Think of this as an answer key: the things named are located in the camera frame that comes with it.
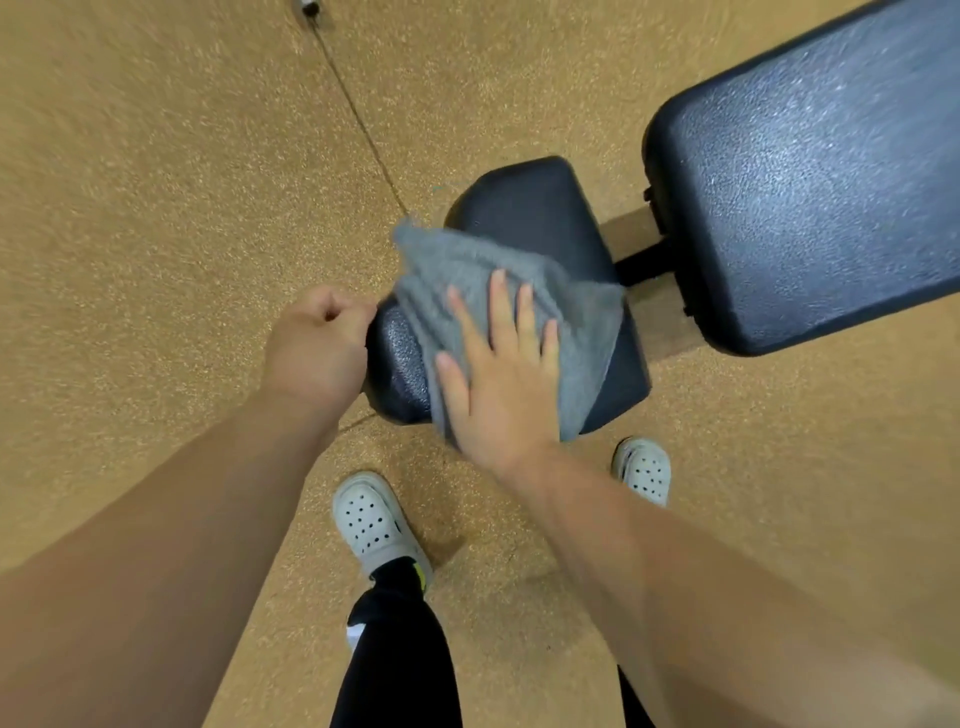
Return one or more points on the black metal bench frame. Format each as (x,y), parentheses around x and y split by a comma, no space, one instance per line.
(645,262)

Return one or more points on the person's right forearm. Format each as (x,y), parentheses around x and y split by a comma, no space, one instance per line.
(675,592)

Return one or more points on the black trouser leg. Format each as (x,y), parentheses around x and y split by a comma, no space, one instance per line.
(631,705)
(401,660)

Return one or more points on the grey cleaning cloth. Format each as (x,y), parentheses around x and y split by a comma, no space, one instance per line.
(450,270)

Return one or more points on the white perforated clog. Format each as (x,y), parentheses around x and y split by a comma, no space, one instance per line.
(371,521)
(645,469)

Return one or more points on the person's right hand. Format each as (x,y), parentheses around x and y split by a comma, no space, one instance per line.
(510,397)

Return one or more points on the black padded bench seat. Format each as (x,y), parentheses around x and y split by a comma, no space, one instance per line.
(536,210)

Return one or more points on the black padded bench backrest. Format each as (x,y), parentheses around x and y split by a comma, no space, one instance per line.
(810,172)

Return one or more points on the person's right middle finger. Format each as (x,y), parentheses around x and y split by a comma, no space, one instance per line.
(502,311)

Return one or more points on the person's right little finger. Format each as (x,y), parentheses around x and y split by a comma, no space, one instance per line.
(551,349)

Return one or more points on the person's right thumb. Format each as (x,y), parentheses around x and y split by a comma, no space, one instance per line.
(452,390)

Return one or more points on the person's left fingers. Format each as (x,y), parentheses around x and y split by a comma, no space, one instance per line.
(346,306)

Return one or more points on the person's left hand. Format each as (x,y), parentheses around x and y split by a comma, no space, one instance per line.
(315,360)

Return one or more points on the person's left forearm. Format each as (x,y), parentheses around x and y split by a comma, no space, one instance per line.
(165,555)

